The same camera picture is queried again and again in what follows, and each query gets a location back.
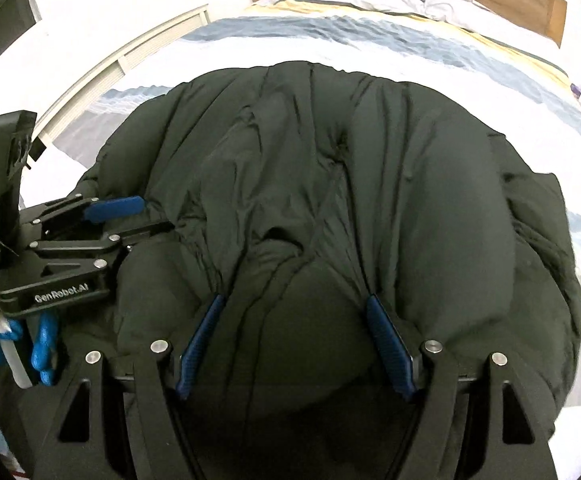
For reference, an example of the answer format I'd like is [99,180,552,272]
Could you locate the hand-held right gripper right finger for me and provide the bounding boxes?
[365,294,560,480]

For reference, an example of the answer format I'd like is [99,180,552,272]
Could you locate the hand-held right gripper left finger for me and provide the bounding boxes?
[33,294,228,480]

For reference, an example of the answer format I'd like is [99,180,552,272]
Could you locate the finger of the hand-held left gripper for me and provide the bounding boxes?
[23,196,146,234]
[29,219,175,262]

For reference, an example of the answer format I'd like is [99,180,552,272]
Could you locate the person's left hand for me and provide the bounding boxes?
[0,309,62,389]

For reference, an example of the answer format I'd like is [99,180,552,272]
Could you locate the black puffer jacket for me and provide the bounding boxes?
[0,60,581,480]

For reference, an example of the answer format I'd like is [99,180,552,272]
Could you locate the striped bed cover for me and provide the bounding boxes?
[0,0,581,480]

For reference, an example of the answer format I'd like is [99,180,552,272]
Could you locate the dark window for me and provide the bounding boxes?
[0,0,37,92]

